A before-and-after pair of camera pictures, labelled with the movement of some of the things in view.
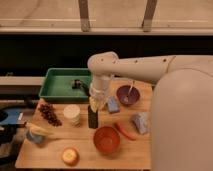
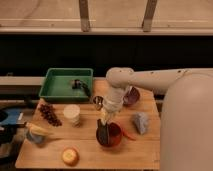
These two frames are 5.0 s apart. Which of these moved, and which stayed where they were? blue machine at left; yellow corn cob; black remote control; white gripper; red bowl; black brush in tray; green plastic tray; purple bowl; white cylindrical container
Moved: black remote control; white gripper; red bowl
Stayed: purple bowl; green plastic tray; white cylindrical container; yellow corn cob; blue machine at left; black brush in tray
